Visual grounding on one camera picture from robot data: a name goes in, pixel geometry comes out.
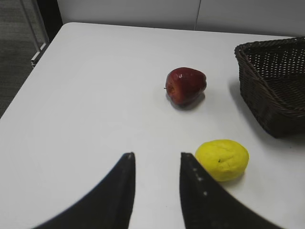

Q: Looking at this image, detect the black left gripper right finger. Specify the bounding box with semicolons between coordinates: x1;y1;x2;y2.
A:
180;152;278;229

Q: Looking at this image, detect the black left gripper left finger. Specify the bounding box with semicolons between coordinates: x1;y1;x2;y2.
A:
37;152;135;229

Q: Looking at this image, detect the dark woven wicker basket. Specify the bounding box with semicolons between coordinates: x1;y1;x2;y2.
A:
234;37;305;138

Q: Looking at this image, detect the yellow lemon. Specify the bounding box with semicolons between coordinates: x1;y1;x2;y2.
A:
194;139;249;182

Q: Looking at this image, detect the red apple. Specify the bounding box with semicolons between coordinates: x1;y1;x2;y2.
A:
164;67;207;106

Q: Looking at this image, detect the metal frame post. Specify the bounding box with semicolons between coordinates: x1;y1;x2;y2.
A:
19;0;50;68

